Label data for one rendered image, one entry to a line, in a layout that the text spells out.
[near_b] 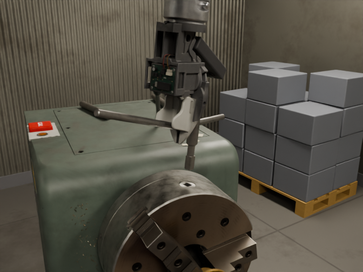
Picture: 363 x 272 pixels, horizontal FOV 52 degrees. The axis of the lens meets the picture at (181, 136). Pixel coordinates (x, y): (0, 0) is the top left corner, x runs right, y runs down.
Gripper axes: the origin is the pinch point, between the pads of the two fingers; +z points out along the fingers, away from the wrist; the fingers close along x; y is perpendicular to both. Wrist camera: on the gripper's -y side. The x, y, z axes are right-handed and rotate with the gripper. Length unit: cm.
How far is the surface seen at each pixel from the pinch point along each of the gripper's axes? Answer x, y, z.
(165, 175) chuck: -6.2, -3.9, 10.8
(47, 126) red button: -48.6, -2.6, 9.9
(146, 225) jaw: -0.5, 7.1, 16.2
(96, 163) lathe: -19.8, 3.3, 10.9
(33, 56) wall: -276, -129, 16
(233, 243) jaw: 9.2, -9.1, 21.9
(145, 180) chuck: -8.7, -0.6, 12.0
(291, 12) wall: -133, -335, -48
